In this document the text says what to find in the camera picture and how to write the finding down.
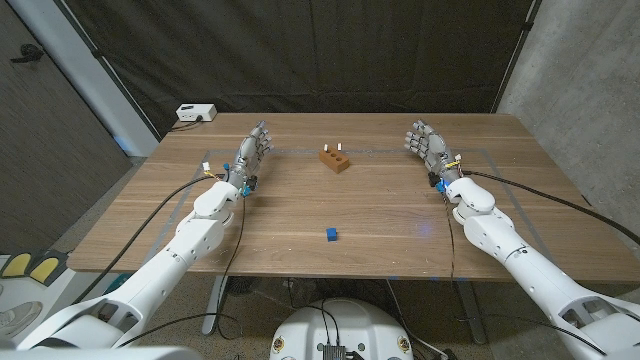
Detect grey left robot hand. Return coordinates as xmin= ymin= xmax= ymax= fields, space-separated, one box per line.
xmin=225 ymin=120 xmax=274 ymax=189

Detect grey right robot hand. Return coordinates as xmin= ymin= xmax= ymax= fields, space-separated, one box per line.
xmin=404 ymin=119 xmax=464 ymax=186

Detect brown block with holes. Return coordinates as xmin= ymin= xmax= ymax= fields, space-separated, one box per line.
xmin=318 ymin=147 xmax=351 ymax=175

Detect grey tape outline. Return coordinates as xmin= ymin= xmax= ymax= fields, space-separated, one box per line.
xmin=144 ymin=147 xmax=556 ymax=261

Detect white power strip box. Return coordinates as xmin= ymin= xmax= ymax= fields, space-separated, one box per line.
xmin=175 ymin=103 xmax=218 ymax=123

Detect black backdrop curtain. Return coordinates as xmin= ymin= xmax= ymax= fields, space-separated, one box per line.
xmin=54 ymin=0 xmax=536 ymax=136

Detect black backdrop stand pole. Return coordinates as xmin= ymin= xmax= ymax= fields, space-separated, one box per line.
xmin=54 ymin=0 xmax=162 ymax=142
xmin=492 ymin=0 xmax=542 ymax=114

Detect grey table leg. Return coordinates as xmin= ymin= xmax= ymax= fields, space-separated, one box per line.
xmin=201 ymin=275 xmax=229 ymax=336
xmin=457 ymin=280 xmax=489 ymax=345

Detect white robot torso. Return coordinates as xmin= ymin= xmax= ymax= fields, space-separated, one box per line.
xmin=269 ymin=298 xmax=414 ymax=360

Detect yellow foot pedal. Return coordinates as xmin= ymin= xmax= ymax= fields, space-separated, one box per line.
xmin=29 ymin=255 xmax=61 ymax=284
xmin=2 ymin=252 xmax=34 ymax=279

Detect white shoe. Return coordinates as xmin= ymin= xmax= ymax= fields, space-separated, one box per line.
xmin=0 ymin=300 xmax=44 ymax=339

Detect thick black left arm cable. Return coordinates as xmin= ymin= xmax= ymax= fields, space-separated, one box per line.
xmin=72 ymin=172 xmax=226 ymax=305

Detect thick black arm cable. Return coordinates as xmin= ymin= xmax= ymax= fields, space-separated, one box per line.
xmin=72 ymin=172 xmax=226 ymax=305
xmin=462 ymin=169 xmax=640 ymax=246

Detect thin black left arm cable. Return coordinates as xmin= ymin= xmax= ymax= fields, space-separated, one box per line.
xmin=117 ymin=194 xmax=247 ymax=349

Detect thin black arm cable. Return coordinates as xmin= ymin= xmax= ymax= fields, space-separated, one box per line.
xmin=443 ymin=195 xmax=457 ymax=292
xmin=117 ymin=194 xmax=247 ymax=349

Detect black power strip cord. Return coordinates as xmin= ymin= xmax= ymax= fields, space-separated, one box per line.
xmin=168 ymin=115 xmax=205 ymax=133

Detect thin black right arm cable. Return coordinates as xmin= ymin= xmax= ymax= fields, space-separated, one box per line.
xmin=443 ymin=195 xmax=457 ymax=292

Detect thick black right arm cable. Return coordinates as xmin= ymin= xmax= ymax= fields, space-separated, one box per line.
xmin=462 ymin=169 xmax=640 ymax=246

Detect black door handle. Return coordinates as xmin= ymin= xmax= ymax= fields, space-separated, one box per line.
xmin=9 ymin=43 xmax=45 ymax=64

